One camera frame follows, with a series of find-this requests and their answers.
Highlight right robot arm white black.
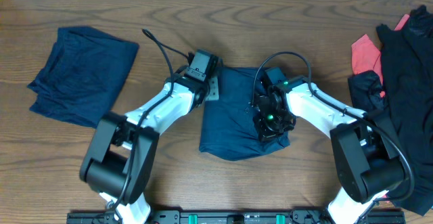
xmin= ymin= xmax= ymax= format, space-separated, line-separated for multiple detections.
xmin=252 ymin=75 xmax=412 ymax=223

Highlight black garment pile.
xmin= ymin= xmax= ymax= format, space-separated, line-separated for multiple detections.
xmin=351 ymin=5 xmax=432 ymax=216

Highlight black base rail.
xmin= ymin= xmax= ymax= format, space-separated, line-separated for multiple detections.
xmin=66 ymin=209 xmax=406 ymax=224

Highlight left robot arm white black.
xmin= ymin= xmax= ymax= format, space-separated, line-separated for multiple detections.
xmin=67 ymin=76 xmax=219 ymax=223

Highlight navy blue denim shorts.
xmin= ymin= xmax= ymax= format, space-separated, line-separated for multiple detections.
xmin=199 ymin=67 xmax=290 ymax=161

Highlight folded navy blue garment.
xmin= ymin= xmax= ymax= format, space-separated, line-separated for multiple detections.
xmin=28 ymin=26 xmax=139 ymax=128

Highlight red garment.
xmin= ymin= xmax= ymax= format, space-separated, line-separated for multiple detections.
xmin=348 ymin=14 xmax=412 ymax=100

